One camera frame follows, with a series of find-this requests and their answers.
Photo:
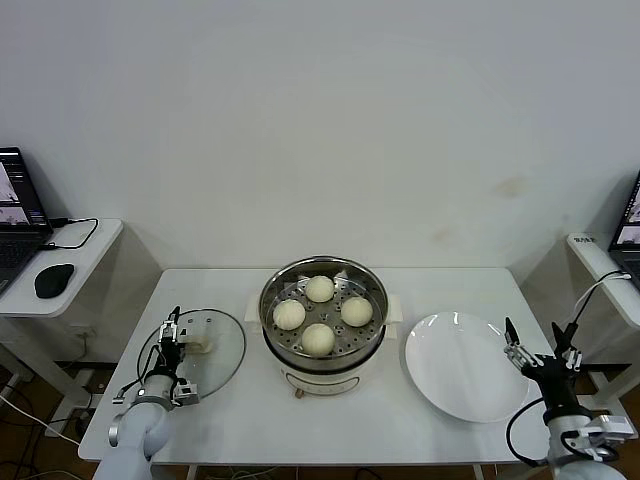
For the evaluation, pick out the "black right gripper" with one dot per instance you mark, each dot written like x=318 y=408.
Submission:
x=552 y=377

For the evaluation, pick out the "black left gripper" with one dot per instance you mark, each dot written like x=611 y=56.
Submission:
x=167 y=357

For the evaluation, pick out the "round glass pot lid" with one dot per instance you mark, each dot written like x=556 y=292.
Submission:
x=220 y=360

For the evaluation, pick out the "white steamed baozi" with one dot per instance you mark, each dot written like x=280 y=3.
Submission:
x=318 y=340
x=320 y=289
x=356 y=311
x=289 y=315

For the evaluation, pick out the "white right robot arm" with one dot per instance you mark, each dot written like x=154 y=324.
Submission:
x=570 y=442

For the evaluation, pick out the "perforated steel steamer basket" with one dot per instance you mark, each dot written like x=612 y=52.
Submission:
x=280 y=345

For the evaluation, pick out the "round white plate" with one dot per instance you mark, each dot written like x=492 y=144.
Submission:
x=460 y=370

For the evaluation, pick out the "white side desk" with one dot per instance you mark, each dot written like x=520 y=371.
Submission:
x=80 y=280
x=600 y=270

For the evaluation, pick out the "small printed desk label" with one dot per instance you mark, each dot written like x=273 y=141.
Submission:
x=584 y=239

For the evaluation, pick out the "black computer mouse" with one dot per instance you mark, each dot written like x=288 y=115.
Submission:
x=53 y=280

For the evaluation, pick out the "open black laptop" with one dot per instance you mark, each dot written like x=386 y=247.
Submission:
x=15 y=250
x=627 y=240

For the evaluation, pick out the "cream electric cooker base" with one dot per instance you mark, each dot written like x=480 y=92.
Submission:
x=325 y=381

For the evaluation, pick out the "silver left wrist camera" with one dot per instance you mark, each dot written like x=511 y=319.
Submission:
x=187 y=392

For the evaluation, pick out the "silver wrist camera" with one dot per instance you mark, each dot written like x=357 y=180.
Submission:
x=607 y=427
x=187 y=392

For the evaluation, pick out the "white wall socket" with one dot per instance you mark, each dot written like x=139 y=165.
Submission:
x=83 y=332

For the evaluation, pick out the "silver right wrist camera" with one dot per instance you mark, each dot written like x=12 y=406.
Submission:
x=607 y=427

